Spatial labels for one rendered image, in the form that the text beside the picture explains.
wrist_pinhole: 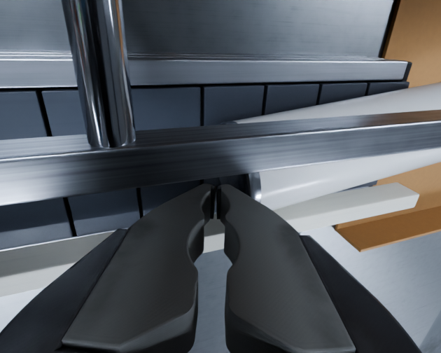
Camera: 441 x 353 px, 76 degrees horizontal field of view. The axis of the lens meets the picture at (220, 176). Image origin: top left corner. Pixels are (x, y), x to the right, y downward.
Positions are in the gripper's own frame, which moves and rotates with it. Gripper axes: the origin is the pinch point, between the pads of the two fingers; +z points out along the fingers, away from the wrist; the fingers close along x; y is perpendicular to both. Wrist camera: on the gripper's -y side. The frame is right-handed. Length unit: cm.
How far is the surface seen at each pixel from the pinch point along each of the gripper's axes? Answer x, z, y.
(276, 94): 3.3, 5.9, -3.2
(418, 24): 16.3, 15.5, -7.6
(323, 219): 6.8, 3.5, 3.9
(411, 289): 32.8, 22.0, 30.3
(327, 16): 7.8, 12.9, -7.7
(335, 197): 8.2, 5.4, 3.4
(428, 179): 25.3, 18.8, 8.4
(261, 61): 2.3, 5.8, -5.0
